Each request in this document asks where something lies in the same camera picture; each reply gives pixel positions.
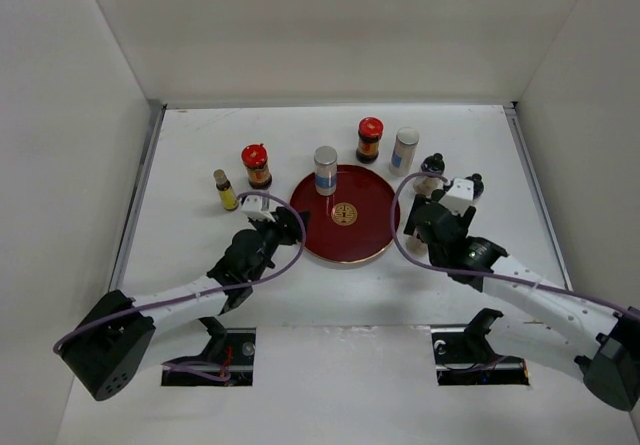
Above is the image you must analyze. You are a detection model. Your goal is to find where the red round tray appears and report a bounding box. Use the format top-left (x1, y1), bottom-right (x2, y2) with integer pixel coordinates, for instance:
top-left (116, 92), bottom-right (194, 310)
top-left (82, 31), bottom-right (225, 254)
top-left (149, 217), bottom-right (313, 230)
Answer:
top-left (290, 165), bottom-right (401, 264)

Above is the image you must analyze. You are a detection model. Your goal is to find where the black cap grinder bottle left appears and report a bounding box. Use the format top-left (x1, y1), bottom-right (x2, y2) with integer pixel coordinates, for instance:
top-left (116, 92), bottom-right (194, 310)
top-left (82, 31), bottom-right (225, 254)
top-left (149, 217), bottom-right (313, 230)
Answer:
top-left (413, 152), bottom-right (445, 197)

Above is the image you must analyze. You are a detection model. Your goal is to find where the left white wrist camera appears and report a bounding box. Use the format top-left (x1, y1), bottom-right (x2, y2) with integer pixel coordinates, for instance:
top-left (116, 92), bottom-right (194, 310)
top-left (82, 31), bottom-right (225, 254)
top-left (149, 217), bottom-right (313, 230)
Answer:
top-left (239, 193), bottom-right (274, 221)

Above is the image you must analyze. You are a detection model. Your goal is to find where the silver lid blue label jar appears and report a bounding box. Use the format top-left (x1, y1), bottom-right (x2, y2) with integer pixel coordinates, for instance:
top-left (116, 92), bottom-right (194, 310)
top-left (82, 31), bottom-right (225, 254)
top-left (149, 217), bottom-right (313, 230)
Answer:
top-left (314, 145), bottom-right (337, 196)

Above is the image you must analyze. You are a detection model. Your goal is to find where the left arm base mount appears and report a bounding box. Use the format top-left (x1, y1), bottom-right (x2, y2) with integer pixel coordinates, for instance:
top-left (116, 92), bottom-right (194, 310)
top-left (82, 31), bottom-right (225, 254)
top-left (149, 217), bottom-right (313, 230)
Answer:
top-left (161, 317), bottom-right (257, 387)

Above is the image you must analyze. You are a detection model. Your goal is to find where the small yellow liquid bottle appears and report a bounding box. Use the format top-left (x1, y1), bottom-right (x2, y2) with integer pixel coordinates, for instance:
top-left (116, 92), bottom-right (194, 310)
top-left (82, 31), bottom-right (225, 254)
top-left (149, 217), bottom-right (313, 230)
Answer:
top-left (213, 169), bottom-right (238, 211)

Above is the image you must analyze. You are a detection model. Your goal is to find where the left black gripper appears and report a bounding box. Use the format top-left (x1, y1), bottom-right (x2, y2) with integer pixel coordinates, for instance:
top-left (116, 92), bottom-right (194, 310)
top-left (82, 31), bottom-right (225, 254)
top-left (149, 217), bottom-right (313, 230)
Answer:
top-left (248, 206), bottom-right (308, 281)

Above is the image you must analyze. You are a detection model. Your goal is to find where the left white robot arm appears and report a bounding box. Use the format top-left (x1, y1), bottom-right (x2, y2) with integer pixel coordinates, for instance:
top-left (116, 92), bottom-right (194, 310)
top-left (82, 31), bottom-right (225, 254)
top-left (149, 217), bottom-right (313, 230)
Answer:
top-left (53, 204), bottom-right (311, 401)

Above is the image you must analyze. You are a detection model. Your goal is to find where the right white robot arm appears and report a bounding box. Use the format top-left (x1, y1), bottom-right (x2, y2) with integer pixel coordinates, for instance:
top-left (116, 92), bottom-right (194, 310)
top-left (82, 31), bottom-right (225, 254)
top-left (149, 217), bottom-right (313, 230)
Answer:
top-left (404, 187), bottom-right (639, 411)

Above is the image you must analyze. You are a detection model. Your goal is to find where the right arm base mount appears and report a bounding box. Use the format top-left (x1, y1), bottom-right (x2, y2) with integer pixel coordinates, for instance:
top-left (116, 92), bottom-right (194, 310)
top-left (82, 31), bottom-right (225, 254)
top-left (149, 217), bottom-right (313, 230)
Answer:
top-left (431, 308), bottom-right (529, 386)

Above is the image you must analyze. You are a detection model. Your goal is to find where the black cap grinder bottle right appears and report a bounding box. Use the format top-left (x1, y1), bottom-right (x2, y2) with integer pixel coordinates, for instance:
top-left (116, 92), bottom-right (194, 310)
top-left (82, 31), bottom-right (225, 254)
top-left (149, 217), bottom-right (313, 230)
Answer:
top-left (467, 173), bottom-right (485, 203)

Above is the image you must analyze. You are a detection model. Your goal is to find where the black cap grinder bottle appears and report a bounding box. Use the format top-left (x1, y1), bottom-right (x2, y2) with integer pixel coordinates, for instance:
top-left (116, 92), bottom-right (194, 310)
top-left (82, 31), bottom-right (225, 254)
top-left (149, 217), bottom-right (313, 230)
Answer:
top-left (413, 152), bottom-right (445, 197)
top-left (467, 173), bottom-right (485, 203)

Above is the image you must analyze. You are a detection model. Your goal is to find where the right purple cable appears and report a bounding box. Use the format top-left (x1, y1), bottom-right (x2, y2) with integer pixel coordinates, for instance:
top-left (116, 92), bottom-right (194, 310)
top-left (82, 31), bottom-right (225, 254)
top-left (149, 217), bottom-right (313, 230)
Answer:
top-left (388, 170), bottom-right (640, 319)

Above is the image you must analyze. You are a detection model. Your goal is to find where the pink cap small jar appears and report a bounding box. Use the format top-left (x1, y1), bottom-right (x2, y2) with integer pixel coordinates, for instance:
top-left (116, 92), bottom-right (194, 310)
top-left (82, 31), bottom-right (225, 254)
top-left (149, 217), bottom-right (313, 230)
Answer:
top-left (406, 228), bottom-right (428, 256)

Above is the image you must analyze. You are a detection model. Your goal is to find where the white lid spice jar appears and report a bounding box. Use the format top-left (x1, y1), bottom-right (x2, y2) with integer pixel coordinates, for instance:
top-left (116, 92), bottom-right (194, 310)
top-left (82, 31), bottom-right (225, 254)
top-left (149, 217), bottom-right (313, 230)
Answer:
top-left (389, 127), bottom-right (419, 177)

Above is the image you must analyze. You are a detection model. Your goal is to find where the red lid sauce jar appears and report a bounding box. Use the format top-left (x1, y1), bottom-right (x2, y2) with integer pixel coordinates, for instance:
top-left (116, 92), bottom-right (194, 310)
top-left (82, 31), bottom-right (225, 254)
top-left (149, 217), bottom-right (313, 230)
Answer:
top-left (241, 143), bottom-right (272, 190)
top-left (356, 117), bottom-right (384, 164)

